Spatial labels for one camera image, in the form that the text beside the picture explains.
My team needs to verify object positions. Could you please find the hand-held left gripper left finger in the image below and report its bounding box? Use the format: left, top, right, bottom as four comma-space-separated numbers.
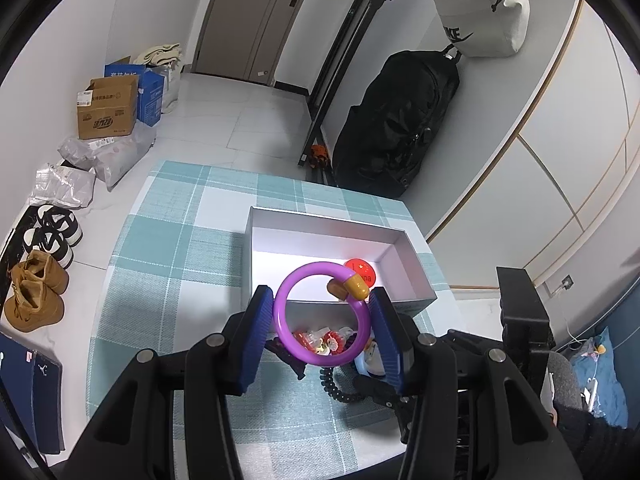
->
65, 285, 276, 480

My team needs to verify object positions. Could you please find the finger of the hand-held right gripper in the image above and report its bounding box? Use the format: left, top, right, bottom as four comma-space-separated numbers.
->
352, 375, 416, 443

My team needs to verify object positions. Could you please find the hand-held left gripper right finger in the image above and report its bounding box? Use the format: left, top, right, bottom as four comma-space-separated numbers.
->
369, 288, 586, 480

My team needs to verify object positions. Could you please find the purple ring bracelet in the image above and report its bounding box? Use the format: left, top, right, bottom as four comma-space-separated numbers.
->
274, 261, 373, 367

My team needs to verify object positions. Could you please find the black hair clip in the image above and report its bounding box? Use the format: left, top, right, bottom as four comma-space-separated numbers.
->
264, 337, 307, 381

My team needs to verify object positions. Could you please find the black beaded bracelet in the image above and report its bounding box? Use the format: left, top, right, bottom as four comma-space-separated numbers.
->
319, 330, 366, 405

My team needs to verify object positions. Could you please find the red and white beaded bracelet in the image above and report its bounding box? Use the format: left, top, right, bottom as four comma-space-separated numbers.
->
292, 329, 346, 356

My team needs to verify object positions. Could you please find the red round badge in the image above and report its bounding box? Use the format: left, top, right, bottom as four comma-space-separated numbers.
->
344, 257, 382, 296

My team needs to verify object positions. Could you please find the white cardboard box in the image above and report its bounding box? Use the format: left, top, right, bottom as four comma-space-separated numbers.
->
244, 206, 438, 318

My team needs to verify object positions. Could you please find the person's right forearm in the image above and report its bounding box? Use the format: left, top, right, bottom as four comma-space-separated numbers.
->
552, 402, 640, 480

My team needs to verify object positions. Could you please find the grey fabric object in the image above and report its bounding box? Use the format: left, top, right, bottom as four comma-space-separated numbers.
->
546, 351, 585, 411

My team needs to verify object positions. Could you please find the blue cloth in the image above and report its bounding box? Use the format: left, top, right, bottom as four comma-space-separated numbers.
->
570, 327, 628, 428

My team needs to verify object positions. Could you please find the teal plaid tablecloth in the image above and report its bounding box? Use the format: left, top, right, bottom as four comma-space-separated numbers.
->
86, 160, 451, 466

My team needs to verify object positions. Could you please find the dark blue flat box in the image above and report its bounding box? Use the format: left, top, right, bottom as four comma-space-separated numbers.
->
30, 350, 66, 456
0, 332, 37, 456

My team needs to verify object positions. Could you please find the black backpack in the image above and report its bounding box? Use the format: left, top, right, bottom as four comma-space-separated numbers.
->
331, 45, 461, 199

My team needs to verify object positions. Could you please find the brown boot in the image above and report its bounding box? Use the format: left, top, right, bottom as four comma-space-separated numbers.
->
11, 249, 69, 296
2, 277, 66, 333

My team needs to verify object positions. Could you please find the black and white sneaker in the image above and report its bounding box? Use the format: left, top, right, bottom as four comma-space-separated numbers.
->
37, 205, 83, 248
21, 227, 75, 268

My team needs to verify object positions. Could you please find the large clear plastic bag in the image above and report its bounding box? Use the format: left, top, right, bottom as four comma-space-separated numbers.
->
57, 122, 157, 192

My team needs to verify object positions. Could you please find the small clear plastic bag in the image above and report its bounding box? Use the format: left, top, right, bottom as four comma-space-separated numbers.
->
29, 162, 97, 209

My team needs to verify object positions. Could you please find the blue cardboard box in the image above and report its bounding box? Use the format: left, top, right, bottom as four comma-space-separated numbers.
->
104, 57, 166, 127

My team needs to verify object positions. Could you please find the brown cardboard box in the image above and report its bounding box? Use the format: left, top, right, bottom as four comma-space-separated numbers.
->
76, 76, 140, 141

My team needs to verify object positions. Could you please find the black metal rack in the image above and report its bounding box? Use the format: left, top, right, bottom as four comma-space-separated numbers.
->
297, 0, 406, 186

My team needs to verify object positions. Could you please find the white bag with black logo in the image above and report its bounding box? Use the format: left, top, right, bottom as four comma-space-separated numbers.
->
425, 0, 531, 58

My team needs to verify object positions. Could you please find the grey door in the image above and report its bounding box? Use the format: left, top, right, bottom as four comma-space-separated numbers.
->
192, 0, 323, 83

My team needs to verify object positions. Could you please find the white cable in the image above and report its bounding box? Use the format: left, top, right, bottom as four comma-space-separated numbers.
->
560, 290, 608, 346

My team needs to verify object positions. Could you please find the wall socket with charger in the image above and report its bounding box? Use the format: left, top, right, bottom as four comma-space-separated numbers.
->
547, 274, 576, 297

